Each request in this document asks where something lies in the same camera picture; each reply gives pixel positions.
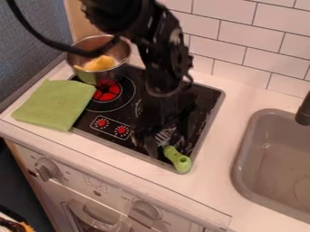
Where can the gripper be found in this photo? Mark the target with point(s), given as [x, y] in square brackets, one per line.
[161, 111]

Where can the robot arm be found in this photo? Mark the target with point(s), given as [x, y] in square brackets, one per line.
[161, 45]

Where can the toy stove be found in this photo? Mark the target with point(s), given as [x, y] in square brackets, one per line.
[121, 120]

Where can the silver pot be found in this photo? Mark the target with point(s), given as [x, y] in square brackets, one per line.
[107, 74]

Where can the toy sink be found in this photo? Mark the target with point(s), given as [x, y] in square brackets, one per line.
[274, 163]

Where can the yellow toy food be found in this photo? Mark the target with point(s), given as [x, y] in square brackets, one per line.
[101, 62]

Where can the green cloth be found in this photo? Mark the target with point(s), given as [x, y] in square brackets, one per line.
[54, 104]

